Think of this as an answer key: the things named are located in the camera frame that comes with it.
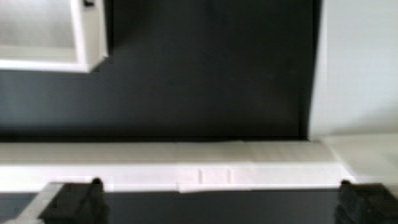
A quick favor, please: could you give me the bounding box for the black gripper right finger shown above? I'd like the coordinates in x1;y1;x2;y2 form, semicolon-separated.
333;180;398;224

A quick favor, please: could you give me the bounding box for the white drawer cabinet box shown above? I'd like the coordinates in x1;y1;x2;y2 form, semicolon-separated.
308;0;398;139

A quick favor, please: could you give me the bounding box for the white U-shaped border frame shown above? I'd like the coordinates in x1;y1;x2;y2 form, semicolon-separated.
0;134;398;195

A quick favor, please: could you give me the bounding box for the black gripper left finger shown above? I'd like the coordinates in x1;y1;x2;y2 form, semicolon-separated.
15;177;109;224

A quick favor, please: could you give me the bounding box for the white front drawer tray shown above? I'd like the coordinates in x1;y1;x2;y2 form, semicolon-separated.
0;0;108;73

